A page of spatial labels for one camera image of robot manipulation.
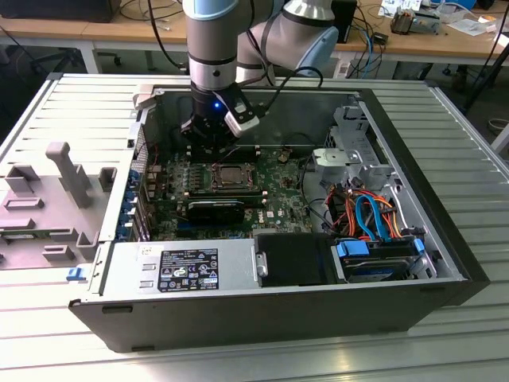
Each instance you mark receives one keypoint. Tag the silver CPU chip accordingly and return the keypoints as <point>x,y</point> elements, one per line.
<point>232,175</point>

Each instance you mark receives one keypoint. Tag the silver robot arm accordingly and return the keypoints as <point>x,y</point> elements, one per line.
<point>210,36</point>

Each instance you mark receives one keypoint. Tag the CPU socket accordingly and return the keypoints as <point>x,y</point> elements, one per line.
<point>214,186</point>

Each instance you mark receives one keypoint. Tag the round coin battery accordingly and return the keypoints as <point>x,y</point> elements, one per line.
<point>284,156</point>

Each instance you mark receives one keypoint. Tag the black graphics card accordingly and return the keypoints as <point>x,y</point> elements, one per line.
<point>216,213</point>

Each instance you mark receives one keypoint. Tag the green motherboard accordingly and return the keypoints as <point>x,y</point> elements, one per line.
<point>278,199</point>

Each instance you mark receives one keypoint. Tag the wooden desk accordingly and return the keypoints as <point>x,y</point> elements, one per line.
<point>131,32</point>

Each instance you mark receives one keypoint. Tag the silver drive cage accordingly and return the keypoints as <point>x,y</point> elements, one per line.
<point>338,157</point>

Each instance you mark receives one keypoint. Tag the silver power supply unit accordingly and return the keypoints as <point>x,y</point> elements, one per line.
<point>127,262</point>

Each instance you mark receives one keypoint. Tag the tall black box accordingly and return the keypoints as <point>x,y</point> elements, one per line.
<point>348,20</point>

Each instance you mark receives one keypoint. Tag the grey parts rack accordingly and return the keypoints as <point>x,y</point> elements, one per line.
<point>47,223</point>

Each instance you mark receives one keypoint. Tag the black box on desk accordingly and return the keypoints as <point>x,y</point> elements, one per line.
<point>59,10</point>

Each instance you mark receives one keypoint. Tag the blue disk carrier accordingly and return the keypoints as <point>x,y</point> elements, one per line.
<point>352,250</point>

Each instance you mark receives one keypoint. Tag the small black adapter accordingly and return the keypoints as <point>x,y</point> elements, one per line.
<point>379,37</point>

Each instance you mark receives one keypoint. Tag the black grey PC case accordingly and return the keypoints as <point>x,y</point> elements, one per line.
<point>238,322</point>

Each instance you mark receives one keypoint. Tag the green RAM stick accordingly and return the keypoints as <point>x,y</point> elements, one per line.
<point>20,235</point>

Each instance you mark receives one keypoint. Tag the hard disk drive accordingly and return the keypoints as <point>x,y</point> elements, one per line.
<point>374,272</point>

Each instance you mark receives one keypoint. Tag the copper finned heat sink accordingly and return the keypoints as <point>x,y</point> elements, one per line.
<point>402,22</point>

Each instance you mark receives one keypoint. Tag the black tripod leg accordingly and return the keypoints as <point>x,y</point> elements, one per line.
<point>483,75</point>

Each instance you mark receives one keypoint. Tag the white camera on black bracket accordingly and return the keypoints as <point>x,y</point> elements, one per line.
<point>242,121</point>

